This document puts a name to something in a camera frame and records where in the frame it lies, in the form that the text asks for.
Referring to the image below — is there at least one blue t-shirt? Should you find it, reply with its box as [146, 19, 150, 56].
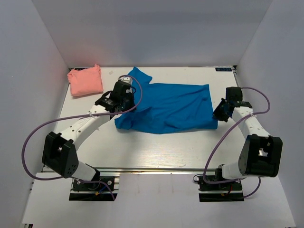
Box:
[114, 67, 218, 134]

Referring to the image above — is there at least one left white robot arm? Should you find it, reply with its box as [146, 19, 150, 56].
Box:
[42, 76, 136, 190]

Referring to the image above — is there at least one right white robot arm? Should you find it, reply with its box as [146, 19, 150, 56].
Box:
[213, 87, 283, 190]

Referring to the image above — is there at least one folded pink t-shirt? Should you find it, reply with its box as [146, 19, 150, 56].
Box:
[67, 64, 104, 97]

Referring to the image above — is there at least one blue label sticker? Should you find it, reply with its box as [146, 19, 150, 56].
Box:
[215, 67, 232, 72]

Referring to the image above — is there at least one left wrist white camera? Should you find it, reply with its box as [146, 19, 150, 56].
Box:
[118, 75, 133, 85]

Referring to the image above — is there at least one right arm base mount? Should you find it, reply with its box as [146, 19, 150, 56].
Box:
[193, 174, 244, 202]

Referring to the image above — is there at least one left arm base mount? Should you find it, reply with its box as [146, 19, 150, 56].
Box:
[69, 175, 119, 201]

